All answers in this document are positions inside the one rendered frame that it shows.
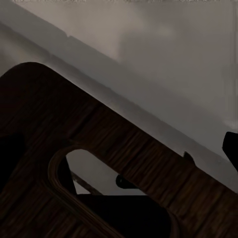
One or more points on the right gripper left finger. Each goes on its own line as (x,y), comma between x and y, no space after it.
(12,147)

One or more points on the cutting board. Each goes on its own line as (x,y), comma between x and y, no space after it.
(52,112)

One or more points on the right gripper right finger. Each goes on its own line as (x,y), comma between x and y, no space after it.
(230,147)

